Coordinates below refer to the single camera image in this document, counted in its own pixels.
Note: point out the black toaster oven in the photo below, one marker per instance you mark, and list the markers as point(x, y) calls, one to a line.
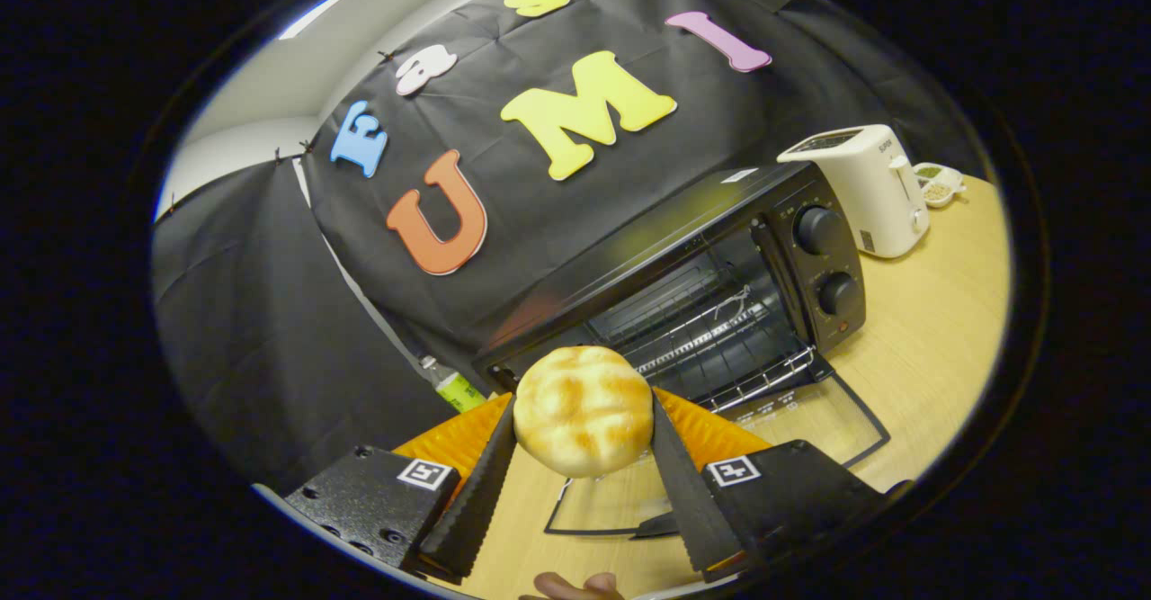
point(647, 249)

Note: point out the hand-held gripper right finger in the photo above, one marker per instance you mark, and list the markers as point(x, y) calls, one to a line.
point(692, 501)

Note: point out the small white divided dish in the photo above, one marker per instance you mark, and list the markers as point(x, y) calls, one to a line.
point(940, 188)

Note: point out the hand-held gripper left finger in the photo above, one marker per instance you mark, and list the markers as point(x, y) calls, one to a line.
point(472, 501)

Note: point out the green label plastic bottle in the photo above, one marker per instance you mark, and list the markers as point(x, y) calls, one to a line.
point(459, 391)

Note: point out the white pop-up toaster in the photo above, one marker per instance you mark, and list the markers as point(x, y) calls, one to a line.
point(863, 186)

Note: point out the round golden bread bun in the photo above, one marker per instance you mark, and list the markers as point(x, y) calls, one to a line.
point(583, 411)

